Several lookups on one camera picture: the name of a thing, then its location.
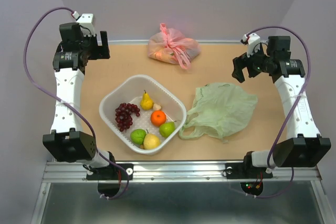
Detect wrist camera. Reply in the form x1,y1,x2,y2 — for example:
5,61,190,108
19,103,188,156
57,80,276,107
71,11,96,37
240,33,261,57

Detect yellow fake round pear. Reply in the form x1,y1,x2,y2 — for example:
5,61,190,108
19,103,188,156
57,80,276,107
143,130,161,150

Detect green fake apple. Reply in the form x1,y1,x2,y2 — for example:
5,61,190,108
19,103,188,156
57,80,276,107
130,129,147,145

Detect purple cable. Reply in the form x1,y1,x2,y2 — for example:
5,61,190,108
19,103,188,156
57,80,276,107
243,26,312,199
23,7,131,200

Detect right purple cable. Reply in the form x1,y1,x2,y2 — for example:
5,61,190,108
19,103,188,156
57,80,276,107
243,26,312,199

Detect green fake pear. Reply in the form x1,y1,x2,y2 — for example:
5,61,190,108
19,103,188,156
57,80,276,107
159,121,175,138

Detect green plastic bag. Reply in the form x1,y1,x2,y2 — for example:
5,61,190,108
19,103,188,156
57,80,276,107
179,82,258,140

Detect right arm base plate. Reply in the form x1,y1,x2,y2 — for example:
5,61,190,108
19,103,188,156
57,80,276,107
224,163,273,179

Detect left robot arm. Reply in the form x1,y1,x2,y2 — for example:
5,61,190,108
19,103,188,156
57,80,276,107
43,21,117,179

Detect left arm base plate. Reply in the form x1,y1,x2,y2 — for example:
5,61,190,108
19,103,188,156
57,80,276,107
83,163,134,181

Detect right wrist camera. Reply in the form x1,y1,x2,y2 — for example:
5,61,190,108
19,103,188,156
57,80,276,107
240,33,261,57

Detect aluminium front rail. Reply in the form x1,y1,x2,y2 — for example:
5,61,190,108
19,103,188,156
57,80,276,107
41,159,322,183

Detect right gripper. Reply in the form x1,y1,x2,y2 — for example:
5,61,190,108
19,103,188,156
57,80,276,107
230,42,273,83

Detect orange fake tangerine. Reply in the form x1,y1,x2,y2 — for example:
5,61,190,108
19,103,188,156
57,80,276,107
150,110,166,127

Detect small beige fake garlic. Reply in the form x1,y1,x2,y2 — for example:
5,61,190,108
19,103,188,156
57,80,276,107
153,103,162,111

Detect red fake grapes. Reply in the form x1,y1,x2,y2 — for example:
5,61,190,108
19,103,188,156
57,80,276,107
115,103,140,132

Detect pink tied plastic bag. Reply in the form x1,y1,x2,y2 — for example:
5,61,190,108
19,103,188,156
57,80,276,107
148,23,201,69

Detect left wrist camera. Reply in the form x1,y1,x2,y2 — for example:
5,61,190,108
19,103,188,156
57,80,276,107
71,11,96,37

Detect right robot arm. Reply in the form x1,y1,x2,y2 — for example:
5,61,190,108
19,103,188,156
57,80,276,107
232,33,331,177

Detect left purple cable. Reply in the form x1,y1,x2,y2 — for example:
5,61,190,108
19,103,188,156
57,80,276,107
23,7,131,200

